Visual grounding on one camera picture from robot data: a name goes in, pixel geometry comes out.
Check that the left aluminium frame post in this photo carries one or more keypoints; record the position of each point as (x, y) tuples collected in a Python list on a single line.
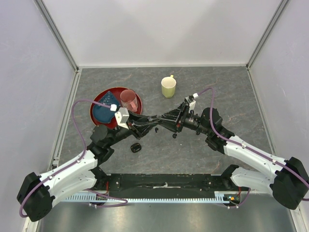
[(56, 33)]

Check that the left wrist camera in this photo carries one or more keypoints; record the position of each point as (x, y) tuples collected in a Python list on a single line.
[(122, 116)]

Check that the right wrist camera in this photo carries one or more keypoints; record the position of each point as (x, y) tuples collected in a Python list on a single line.
[(190, 100)]

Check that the blue teardrop plate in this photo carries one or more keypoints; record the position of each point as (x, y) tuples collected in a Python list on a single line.
[(103, 114)]

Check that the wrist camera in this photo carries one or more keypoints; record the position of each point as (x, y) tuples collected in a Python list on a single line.
[(122, 116), (190, 100)]

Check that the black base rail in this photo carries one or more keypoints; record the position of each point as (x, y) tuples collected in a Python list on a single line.
[(166, 186)]

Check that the pink glass mug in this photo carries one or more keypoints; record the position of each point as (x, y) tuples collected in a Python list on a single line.
[(128, 99)]

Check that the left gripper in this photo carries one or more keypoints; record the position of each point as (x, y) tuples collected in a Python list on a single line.
[(136, 124)]

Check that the aluminium frame post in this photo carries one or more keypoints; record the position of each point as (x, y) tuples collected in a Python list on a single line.
[(267, 32), (56, 33)]

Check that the yellow ceramic mug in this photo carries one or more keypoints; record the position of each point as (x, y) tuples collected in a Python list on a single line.
[(168, 85)]

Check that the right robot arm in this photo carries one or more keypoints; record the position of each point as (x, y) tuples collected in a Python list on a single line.
[(285, 179)]

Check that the right aluminium frame post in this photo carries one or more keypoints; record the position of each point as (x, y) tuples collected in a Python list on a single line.
[(267, 32)]

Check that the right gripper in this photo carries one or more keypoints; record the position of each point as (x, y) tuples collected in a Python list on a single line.
[(169, 121)]

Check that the slotted cable duct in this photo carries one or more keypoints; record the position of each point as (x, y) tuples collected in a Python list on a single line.
[(89, 197)]

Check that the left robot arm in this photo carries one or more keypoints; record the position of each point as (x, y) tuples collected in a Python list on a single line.
[(39, 193)]

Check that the black charging case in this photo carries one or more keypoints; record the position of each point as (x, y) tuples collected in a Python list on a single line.
[(136, 147), (154, 119)]

